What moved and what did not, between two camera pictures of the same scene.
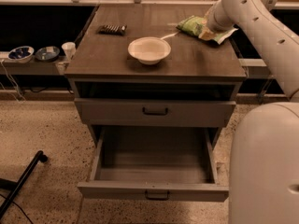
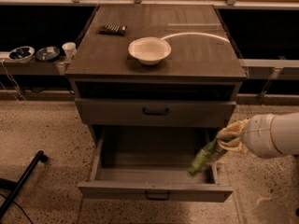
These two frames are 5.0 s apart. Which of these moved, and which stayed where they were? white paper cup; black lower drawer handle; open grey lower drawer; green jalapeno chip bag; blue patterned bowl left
Moved: green jalapeno chip bag
Stayed: black lower drawer handle; open grey lower drawer; white paper cup; blue patterned bowl left
